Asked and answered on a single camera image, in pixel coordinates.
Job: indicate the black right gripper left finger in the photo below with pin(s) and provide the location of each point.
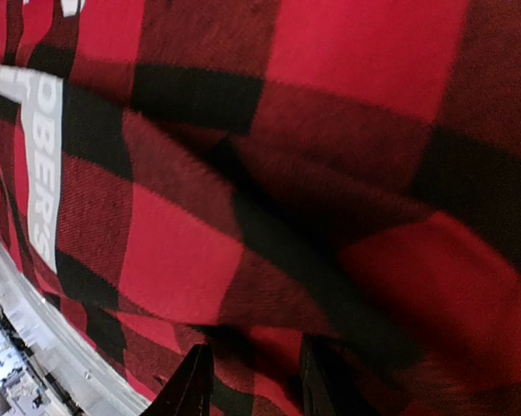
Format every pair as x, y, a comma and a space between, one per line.
188, 391

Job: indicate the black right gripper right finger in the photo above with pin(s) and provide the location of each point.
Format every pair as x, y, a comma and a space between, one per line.
328, 387

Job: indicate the red black plaid shirt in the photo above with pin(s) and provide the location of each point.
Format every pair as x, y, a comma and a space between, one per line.
245, 173

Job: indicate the aluminium front rail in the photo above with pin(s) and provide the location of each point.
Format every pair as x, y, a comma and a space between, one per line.
77, 380

